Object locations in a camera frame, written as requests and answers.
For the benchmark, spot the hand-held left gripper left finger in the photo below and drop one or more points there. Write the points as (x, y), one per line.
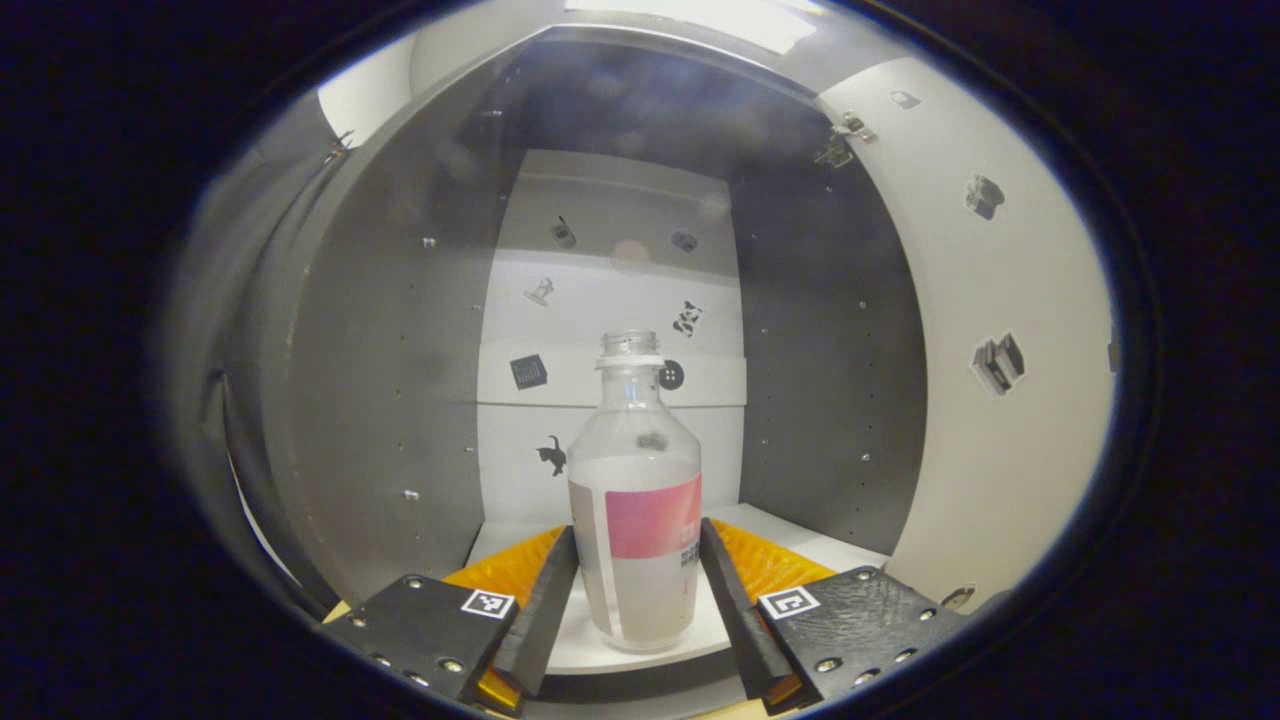
(540, 620)

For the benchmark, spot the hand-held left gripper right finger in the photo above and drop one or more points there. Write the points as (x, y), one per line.
(745, 620)

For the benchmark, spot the clear bottle with pink label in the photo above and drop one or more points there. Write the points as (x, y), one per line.
(635, 560)

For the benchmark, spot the grey cabinet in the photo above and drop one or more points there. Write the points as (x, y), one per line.
(380, 400)

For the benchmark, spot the black backdrop cloth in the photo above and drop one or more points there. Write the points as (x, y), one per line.
(210, 350)

